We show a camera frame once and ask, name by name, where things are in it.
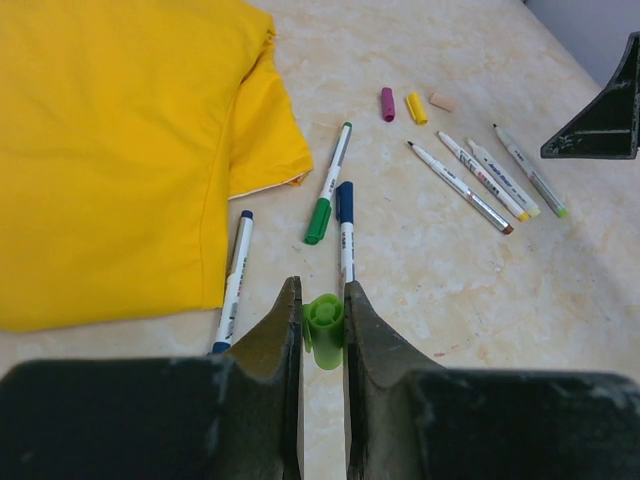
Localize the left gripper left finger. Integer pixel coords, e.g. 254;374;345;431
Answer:
1;277;303;479

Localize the yellow cap rainbow marker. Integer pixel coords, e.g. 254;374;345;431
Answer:
436;131;530;222

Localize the yellow printed t-shirt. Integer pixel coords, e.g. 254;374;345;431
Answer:
1;1;313;332

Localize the magenta pen cap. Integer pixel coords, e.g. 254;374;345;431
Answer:
380;87;396;122

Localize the lime green cap marker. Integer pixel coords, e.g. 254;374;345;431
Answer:
493;124;568;218

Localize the navy cap rainbow marker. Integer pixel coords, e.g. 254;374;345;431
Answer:
336;181;355;284

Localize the lime green pen cap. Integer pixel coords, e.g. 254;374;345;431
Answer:
302;293;345;370

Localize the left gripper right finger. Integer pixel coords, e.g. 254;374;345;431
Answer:
344;281;639;479

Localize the navy cap white marker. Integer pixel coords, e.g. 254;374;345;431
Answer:
208;210;254;355

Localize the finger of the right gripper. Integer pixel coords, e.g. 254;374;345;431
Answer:
540;32;639;160

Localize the beige cap marker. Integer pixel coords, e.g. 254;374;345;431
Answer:
466;138;541;217

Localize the yellow pen cap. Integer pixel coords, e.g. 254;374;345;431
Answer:
406;92;429;126

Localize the beige pen cap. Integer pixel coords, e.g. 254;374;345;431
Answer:
429;92;456;112

